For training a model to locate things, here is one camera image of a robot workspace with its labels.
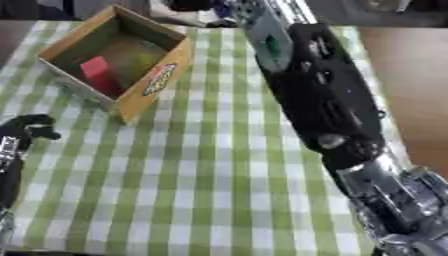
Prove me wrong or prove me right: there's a yellow-green round toy fruit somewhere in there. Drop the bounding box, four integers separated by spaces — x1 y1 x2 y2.
126 52 163 78

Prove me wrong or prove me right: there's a tan cardboard box green inside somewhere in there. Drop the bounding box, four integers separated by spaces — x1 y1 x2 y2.
35 3 196 126

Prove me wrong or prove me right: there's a person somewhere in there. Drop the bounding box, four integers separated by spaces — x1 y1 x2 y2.
148 0 242 29

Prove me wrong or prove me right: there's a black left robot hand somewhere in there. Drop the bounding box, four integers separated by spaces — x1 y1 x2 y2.
0 113 63 209

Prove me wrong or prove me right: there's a red rectangular block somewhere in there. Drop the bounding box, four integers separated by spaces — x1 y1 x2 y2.
78 55 126 98

